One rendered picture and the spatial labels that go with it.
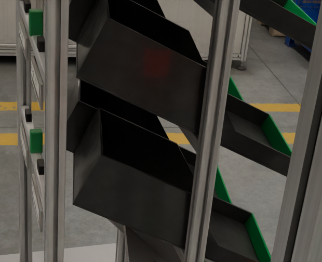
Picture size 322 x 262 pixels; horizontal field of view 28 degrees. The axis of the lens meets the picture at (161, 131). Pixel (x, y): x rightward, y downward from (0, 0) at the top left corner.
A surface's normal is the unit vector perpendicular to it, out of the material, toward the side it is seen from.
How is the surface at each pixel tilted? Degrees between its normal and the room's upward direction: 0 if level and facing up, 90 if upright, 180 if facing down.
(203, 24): 90
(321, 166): 90
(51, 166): 90
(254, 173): 0
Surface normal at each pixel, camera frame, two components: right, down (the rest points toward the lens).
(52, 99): 0.28, 0.45
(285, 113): 0.08, -0.89
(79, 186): -0.86, -0.40
